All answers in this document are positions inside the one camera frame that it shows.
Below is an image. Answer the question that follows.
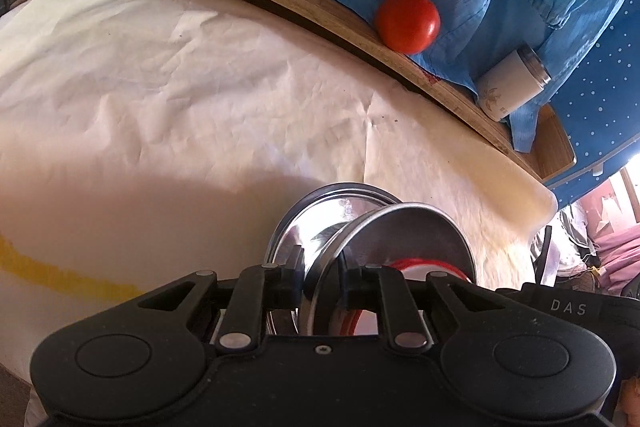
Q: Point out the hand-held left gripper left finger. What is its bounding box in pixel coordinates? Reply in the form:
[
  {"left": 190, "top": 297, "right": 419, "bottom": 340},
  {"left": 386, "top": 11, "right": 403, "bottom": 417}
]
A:
[{"left": 117, "top": 247, "right": 306, "bottom": 353}]

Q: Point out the wooden board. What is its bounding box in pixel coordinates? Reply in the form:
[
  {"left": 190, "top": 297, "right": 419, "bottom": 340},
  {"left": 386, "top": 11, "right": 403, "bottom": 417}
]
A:
[{"left": 116, "top": 0, "right": 576, "bottom": 182}]

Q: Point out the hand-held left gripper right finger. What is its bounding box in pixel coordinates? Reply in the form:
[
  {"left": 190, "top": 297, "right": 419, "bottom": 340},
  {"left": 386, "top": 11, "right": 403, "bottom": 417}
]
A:
[{"left": 339, "top": 252, "right": 526, "bottom": 352}]

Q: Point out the red tomato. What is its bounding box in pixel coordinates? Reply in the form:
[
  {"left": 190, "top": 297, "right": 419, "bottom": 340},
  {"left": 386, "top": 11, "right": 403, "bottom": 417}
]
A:
[{"left": 375, "top": 0, "right": 442, "bottom": 55}]

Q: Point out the white tumbler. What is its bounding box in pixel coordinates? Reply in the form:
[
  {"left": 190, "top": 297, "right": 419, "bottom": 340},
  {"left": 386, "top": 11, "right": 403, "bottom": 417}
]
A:
[{"left": 474, "top": 47, "right": 552, "bottom": 122}]

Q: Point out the cream paper table cover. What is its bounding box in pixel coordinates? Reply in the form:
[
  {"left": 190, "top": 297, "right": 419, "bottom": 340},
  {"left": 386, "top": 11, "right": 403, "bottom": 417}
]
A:
[{"left": 0, "top": 0, "right": 558, "bottom": 408}]

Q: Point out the pink cloth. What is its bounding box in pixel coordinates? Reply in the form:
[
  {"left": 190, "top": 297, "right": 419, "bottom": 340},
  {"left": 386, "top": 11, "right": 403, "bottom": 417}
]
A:
[{"left": 590, "top": 197, "right": 640, "bottom": 298}]

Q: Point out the large steel bowl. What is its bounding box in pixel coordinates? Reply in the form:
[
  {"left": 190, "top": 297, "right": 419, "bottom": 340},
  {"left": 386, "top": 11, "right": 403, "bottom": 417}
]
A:
[{"left": 264, "top": 182, "right": 401, "bottom": 339}]

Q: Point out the blue dotted cloth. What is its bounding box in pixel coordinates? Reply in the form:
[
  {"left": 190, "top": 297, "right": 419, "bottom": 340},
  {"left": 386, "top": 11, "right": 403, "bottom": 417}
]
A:
[{"left": 542, "top": 0, "right": 640, "bottom": 208}]

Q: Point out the white bowl with red rim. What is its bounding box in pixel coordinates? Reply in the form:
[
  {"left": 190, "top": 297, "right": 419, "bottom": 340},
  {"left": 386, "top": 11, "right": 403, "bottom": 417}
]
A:
[{"left": 315, "top": 257, "right": 473, "bottom": 338}]

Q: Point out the person's right hand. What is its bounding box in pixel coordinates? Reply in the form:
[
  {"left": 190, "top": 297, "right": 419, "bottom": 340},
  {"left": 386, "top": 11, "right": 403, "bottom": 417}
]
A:
[{"left": 620, "top": 379, "right": 640, "bottom": 427}]

